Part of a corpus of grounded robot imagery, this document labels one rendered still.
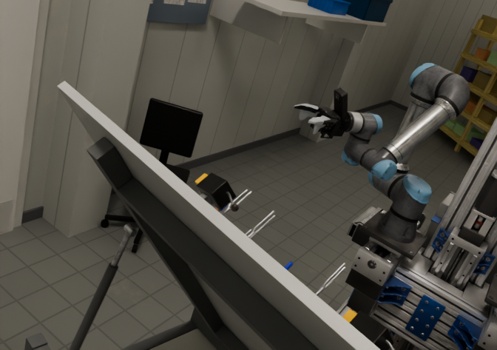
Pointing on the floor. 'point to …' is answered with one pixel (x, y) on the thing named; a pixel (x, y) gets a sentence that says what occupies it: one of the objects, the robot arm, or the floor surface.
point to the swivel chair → (166, 142)
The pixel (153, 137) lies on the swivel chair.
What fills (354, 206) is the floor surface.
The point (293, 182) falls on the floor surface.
